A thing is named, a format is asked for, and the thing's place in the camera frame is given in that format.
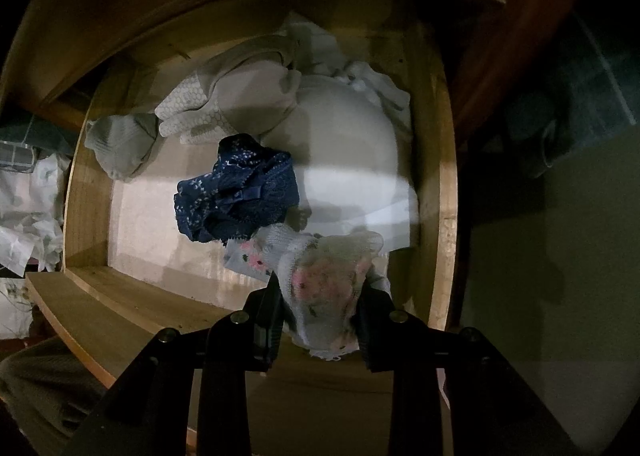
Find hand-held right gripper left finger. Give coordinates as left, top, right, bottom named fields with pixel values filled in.
left=65, top=271, right=286, bottom=456

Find wooden drawer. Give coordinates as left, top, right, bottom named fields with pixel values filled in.
left=25, top=0, right=461, bottom=387

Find white padded bra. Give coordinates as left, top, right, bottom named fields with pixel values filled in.
left=260, top=73, right=421, bottom=251

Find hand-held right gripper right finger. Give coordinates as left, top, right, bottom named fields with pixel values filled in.
left=352, top=276, right=581, bottom=456

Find white crumpled cloth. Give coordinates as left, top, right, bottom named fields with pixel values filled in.
left=335, top=60, right=413, bottom=137

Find white pink floral underwear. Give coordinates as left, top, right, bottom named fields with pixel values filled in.
left=222, top=223, right=386, bottom=362

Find navy floral lace underwear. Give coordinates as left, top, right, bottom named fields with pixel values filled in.
left=172, top=133, right=301, bottom=244

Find crumpled white paper pile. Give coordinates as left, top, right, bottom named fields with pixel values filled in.
left=0, top=151, right=73, bottom=337

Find pale grey folded cloth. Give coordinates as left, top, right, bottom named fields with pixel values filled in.
left=280, top=10, right=346, bottom=74

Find blue checked cloth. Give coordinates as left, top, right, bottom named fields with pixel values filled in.
left=0, top=10, right=640, bottom=181

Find person's olive trousers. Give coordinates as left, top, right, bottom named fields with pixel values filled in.
left=0, top=336, right=121, bottom=456

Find pale ribbed underwear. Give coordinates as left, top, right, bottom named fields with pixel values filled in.
left=84, top=113, right=161, bottom=181

